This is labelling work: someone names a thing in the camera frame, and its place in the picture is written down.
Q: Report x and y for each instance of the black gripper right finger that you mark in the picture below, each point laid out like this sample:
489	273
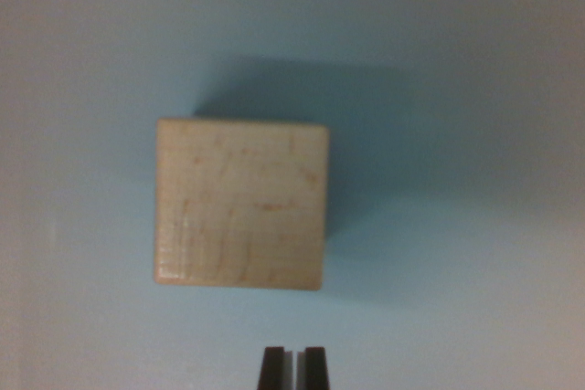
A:
316	372

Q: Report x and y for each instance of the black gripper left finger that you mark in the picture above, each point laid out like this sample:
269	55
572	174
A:
274	372

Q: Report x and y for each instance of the light wooden cube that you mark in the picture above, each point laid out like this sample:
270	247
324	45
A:
242	207

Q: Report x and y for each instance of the pale blue plastic tray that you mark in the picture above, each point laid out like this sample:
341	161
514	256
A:
457	134

